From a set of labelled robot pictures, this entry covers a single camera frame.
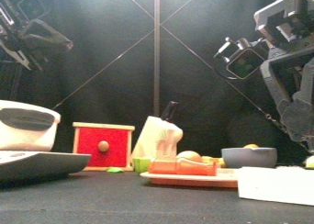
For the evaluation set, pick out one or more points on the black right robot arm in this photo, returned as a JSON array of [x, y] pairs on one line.
[[286, 15]]

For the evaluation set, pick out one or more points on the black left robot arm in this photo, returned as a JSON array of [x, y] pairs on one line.
[[16, 2]]

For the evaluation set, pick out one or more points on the orange toy salmon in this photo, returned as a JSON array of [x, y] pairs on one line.
[[183, 168]]

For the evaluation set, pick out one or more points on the yellow-green toy fruit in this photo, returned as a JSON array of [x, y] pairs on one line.
[[310, 162]]

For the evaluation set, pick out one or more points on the orange toy fruit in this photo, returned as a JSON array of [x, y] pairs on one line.
[[251, 146]]

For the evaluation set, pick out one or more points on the grey bowl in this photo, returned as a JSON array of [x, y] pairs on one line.
[[248, 158]]

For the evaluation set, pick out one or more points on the white toy toaster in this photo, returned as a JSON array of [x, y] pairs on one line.
[[26, 126]]

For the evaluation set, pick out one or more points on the white box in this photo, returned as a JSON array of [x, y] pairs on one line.
[[278, 184]]

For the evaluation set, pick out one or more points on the yellow toy food piece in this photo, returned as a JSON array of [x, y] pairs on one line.
[[208, 159]]

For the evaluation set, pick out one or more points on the tan toy egg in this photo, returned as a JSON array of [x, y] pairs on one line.
[[189, 155]]

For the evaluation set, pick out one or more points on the pink plate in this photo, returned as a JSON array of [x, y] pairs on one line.
[[191, 180]]

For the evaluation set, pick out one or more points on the red wooden drawer box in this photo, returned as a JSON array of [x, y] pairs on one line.
[[92, 148]]

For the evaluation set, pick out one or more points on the grey toy tray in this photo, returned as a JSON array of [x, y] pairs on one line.
[[40, 165]]

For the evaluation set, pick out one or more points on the white knife block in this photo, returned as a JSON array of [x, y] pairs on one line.
[[156, 139]]

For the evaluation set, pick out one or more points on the green toy cube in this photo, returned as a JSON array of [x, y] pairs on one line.
[[141, 165]]

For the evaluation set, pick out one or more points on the small green toy piece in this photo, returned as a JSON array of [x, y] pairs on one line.
[[115, 170]]

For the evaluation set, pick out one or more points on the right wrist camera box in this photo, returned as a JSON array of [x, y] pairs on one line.
[[244, 61]]

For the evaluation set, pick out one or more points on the vertical metal frame pole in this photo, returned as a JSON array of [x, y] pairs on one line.
[[156, 50]]

